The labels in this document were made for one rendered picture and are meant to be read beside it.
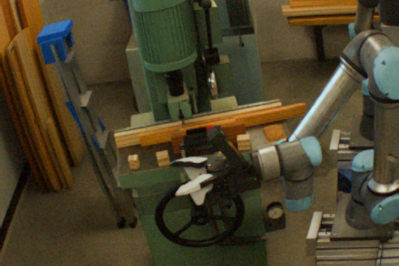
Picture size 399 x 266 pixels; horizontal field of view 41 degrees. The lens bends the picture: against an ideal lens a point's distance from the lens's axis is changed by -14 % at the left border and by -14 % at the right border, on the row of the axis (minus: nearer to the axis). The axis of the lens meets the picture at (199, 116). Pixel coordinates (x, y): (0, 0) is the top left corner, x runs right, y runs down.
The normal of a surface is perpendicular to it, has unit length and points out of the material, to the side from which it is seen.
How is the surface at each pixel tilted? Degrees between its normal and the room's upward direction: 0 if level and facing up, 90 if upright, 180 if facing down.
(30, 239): 0
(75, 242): 0
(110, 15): 90
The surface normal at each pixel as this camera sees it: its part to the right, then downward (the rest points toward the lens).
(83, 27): -0.04, 0.51
